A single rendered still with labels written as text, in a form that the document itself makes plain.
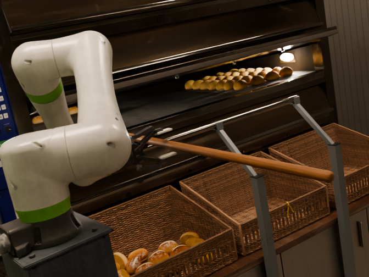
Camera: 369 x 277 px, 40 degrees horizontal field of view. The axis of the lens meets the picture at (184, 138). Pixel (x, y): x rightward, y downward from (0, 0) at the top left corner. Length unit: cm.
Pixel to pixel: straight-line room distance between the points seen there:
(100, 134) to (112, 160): 6
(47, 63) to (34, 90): 11
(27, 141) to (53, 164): 8
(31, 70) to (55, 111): 20
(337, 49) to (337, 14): 34
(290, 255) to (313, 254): 15
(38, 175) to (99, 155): 14
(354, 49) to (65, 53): 417
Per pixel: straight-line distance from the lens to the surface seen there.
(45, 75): 151
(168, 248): 246
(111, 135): 115
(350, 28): 537
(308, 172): 138
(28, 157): 116
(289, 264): 247
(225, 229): 231
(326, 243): 262
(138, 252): 243
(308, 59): 335
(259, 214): 222
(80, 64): 141
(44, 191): 118
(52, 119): 168
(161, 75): 238
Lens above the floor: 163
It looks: 13 degrees down
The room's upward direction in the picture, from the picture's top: 11 degrees counter-clockwise
